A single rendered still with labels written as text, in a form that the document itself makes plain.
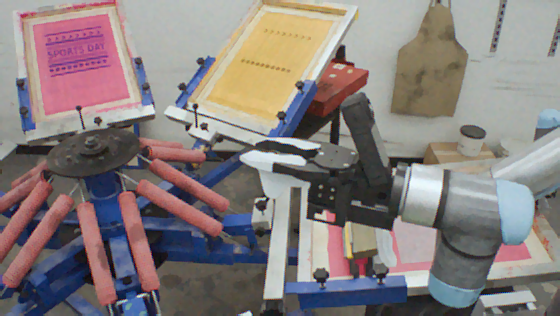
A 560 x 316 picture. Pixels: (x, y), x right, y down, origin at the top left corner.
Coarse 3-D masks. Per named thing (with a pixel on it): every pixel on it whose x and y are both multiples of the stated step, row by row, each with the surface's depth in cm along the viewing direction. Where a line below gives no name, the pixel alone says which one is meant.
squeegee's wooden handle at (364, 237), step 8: (352, 224) 127; (352, 232) 124; (360, 232) 123; (368, 232) 121; (360, 240) 120; (368, 240) 119; (352, 248) 118; (360, 248) 117; (368, 248) 116; (376, 248) 115; (360, 256) 117; (368, 256) 117
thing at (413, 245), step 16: (336, 240) 136; (400, 240) 131; (416, 240) 129; (432, 240) 128; (336, 256) 130; (400, 256) 125; (416, 256) 124; (432, 256) 123; (496, 256) 118; (512, 256) 117; (528, 256) 115; (336, 272) 124
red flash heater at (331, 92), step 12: (336, 60) 260; (324, 72) 243; (336, 72) 244; (348, 72) 244; (360, 72) 244; (324, 84) 228; (336, 84) 228; (348, 84) 228; (360, 84) 243; (324, 96) 214; (336, 96) 218; (312, 108) 213; (324, 108) 210
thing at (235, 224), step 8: (224, 216) 142; (232, 216) 141; (240, 216) 141; (248, 216) 140; (272, 216) 138; (224, 224) 138; (232, 224) 138; (240, 224) 137; (248, 224) 137; (232, 232) 139; (240, 232) 139
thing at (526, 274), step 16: (480, 160) 154; (496, 160) 152; (304, 192) 155; (304, 208) 147; (304, 224) 140; (544, 224) 120; (304, 240) 133; (544, 240) 116; (304, 256) 127; (304, 272) 121; (496, 272) 109; (512, 272) 108; (528, 272) 106; (544, 272) 105; (416, 288) 110
